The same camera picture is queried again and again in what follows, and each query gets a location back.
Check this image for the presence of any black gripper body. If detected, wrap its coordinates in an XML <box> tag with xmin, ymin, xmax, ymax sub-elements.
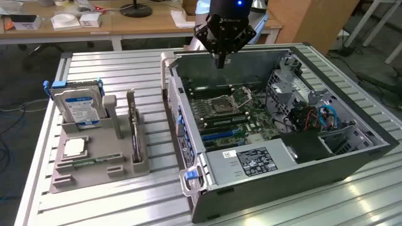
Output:
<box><xmin>206</xmin><ymin>0</ymin><xmax>252</xmax><ymax>55</ymax></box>

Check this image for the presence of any graphics card with fan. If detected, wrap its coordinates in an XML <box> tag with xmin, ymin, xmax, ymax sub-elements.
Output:
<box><xmin>127</xmin><ymin>89</ymin><xmax>142</xmax><ymax>163</ymax></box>

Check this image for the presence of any white booklet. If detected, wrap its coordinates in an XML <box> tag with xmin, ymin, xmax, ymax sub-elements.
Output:
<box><xmin>170</xmin><ymin>9</ymin><xmax>198</xmax><ymax>29</ymax></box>

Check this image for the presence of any cardboard box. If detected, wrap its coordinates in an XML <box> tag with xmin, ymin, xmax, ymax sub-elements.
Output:
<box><xmin>182</xmin><ymin>0</ymin><xmax>202</xmax><ymax>17</ymax></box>

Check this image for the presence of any wooden cabinet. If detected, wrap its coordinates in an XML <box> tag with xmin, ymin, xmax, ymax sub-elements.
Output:
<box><xmin>275</xmin><ymin>0</ymin><xmax>361</xmax><ymax>55</ymax></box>

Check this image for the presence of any black lamp base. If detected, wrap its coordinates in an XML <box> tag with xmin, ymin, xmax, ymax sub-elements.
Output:
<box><xmin>119</xmin><ymin>0</ymin><xmax>154</xmax><ymax>18</ymax></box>

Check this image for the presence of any metal socket cover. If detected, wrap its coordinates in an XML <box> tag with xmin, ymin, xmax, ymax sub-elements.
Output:
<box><xmin>231</xmin><ymin>86</ymin><xmax>254</xmax><ymax>109</ymax></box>

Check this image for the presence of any metal drive cage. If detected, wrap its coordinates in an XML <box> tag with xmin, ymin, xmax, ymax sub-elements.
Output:
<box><xmin>266</xmin><ymin>69</ymin><xmax>315</xmax><ymax>118</ymax></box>

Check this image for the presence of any CPU socket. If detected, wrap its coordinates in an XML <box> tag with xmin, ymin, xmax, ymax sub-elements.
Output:
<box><xmin>210</xmin><ymin>96</ymin><xmax>235</xmax><ymax>113</ymax></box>

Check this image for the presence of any green motherboard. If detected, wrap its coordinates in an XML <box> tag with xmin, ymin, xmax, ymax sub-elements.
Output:
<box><xmin>182</xmin><ymin>79</ymin><xmax>283</xmax><ymax>153</ymax></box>

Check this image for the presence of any small white labelled box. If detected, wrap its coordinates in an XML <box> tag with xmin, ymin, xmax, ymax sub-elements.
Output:
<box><xmin>79</xmin><ymin>13</ymin><xmax>103</xmax><ymax>28</ymax></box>

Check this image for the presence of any black RAM stick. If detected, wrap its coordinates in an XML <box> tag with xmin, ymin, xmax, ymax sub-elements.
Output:
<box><xmin>203</xmin><ymin>114</ymin><xmax>248</xmax><ymax>126</ymax></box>

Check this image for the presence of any long blue expansion slot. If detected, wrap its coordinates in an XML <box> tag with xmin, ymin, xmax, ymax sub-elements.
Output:
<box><xmin>200</xmin><ymin>130</ymin><xmax>239</xmax><ymax>141</ymax></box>

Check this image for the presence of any black floor stand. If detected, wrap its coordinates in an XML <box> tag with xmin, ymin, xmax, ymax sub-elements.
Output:
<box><xmin>357</xmin><ymin>70</ymin><xmax>402</xmax><ymax>95</ymax></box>

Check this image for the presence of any hard disk with blue caddy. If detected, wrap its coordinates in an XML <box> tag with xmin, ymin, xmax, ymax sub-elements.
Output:
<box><xmin>43</xmin><ymin>80</ymin><xmax>104</xmax><ymax>130</ymax></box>

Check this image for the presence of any black plastic shroud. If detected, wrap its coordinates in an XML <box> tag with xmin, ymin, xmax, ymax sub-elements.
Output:
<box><xmin>279</xmin><ymin>130</ymin><xmax>335</xmax><ymax>164</ymax></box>

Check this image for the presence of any black office chair base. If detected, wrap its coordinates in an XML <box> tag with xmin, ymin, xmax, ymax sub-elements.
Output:
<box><xmin>19</xmin><ymin>43</ymin><xmax>65</xmax><ymax>69</ymax></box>

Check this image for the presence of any grey disk bay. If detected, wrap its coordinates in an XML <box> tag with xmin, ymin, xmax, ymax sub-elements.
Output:
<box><xmin>317</xmin><ymin>124</ymin><xmax>378</xmax><ymax>156</ymax></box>

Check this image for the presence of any wooden desk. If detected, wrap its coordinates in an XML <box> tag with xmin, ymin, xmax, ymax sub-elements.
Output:
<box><xmin>0</xmin><ymin>0</ymin><xmax>283</xmax><ymax>45</ymax></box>

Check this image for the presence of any grey parts rack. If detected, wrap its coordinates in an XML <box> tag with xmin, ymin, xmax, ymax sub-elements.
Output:
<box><xmin>49</xmin><ymin>95</ymin><xmax>151</xmax><ymax>194</ymax></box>

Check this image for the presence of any black and white box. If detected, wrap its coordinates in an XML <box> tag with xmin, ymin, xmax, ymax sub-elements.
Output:
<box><xmin>8</xmin><ymin>14</ymin><xmax>43</xmax><ymax>31</ymax></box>

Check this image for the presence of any grey power supply unit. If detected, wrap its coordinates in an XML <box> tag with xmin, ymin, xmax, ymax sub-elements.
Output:
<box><xmin>206</xmin><ymin>138</ymin><xmax>298</xmax><ymax>186</ymax></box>

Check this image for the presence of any silver CPU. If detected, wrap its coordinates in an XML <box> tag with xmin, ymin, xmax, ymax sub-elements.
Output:
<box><xmin>63</xmin><ymin>138</ymin><xmax>88</xmax><ymax>158</ymax></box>

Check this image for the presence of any green RAM stick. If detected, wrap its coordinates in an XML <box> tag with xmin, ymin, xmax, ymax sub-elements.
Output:
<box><xmin>72</xmin><ymin>154</ymin><xmax>122</xmax><ymax>165</ymax></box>

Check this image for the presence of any black open PC case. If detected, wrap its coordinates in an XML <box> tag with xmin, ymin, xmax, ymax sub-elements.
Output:
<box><xmin>159</xmin><ymin>46</ymin><xmax>401</xmax><ymax>224</ymax></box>

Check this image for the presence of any white table frame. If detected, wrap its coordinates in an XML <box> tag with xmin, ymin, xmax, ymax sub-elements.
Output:
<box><xmin>343</xmin><ymin>0</ymin><xmax>402</xmax><ymax>64</ymax></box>

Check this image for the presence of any red wire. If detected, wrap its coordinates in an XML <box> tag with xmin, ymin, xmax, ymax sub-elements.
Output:
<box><xmin>306</xmin><ymin>109</ymin><xmax>315</xmax><ymax>130</ymax></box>

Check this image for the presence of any blue wire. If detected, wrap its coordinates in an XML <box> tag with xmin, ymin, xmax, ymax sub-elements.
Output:
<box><xmin>318</xmin><ymin>105</ymin><xmax>342</xmax><ymax>129</ymax></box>

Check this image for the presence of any blue floor cable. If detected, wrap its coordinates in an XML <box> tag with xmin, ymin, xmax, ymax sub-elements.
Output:
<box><xmin>0</xmin><ymin>110</ymin><xmax>27</xmax><ymax>203</ymax></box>

